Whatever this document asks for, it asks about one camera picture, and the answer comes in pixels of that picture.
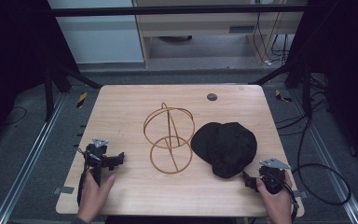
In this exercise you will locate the grey table bracket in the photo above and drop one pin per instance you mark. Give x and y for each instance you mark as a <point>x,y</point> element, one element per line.
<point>301,194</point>
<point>63,190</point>

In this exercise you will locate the person's right hand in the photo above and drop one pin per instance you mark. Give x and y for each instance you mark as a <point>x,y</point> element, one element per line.
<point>276,207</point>

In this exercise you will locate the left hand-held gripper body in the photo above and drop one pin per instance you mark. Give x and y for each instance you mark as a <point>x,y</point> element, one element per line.
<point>95,155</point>

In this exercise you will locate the white cabinet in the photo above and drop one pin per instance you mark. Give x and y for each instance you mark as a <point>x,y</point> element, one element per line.
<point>99,37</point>

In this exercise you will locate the person's left hand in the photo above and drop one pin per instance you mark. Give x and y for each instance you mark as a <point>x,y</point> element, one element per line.
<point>93,196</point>

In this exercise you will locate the black horizontal frame bar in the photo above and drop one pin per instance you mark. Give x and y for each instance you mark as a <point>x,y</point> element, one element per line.
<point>167,10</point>

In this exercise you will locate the black curtain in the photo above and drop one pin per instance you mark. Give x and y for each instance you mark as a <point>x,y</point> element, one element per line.
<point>341,62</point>
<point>12,56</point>

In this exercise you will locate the aluminium floor rail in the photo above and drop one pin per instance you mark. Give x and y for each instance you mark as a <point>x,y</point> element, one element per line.
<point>28,161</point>
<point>332,161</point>

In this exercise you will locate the yellow black striped tape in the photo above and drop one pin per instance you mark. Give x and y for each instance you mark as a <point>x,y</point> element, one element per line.
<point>81,100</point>
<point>282,97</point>

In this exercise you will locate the grey round table grommet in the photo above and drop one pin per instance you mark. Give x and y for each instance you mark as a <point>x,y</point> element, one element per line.
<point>212,97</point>

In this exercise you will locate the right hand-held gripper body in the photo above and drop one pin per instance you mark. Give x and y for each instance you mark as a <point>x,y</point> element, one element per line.
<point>272,179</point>

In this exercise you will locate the black metal stand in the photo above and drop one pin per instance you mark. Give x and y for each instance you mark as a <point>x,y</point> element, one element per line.
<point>48,93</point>
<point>306,90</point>

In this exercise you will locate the light wooden desk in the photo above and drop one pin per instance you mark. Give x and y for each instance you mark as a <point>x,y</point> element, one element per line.
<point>199,26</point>

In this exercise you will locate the black cap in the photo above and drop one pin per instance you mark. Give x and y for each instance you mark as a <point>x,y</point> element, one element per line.
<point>225,149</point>

